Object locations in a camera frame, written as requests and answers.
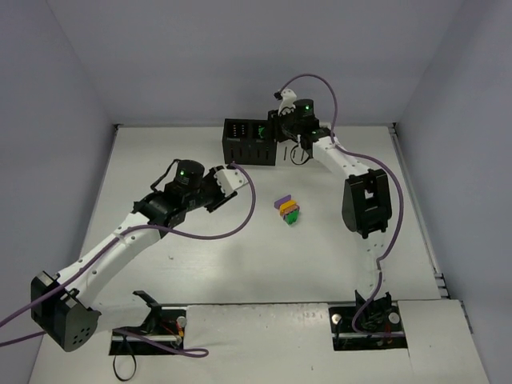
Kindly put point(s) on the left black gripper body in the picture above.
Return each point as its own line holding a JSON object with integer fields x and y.
{"x": 218, "y": 196}

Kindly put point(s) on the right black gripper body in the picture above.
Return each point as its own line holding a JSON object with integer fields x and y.
{"x": 274, "y": 130}

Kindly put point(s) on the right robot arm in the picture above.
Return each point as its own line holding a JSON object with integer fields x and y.
{"x": 366, "y": 202}

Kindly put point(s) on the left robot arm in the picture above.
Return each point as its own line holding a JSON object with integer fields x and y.
{"x": 64, "y": 303}

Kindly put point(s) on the white slotted double container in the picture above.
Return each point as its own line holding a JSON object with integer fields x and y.
{"x": 286, "y": 154}

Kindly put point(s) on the black slotted double container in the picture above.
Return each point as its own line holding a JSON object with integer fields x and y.
{"x": 249, "y": 142}

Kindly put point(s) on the yellow curved lego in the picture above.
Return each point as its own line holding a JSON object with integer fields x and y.
{"x": 288, "y": 206}

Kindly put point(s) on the pink patterned lego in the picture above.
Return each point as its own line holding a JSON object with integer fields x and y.
{"x": 291, "y": 213}

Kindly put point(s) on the purple curved lego top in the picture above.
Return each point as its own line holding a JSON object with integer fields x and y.
{"x": 281, "y": 201}

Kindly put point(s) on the dark green lego piece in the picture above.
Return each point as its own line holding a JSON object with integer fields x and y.
{"x": 291, "y": 217}

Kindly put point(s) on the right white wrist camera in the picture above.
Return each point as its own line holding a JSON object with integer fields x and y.
{"x": 287, "y": 98}

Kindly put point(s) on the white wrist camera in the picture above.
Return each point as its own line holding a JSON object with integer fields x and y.
{"x": 287, "y": 98}
{"x": 229, "y": 180}

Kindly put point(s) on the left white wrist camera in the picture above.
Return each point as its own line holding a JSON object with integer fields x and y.
{"x": 229, "y": 180}

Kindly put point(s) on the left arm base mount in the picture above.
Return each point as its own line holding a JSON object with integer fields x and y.
{"x": 165, "y": 324}

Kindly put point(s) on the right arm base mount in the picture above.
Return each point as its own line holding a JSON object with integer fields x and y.
{"x": 378, "y": 327}

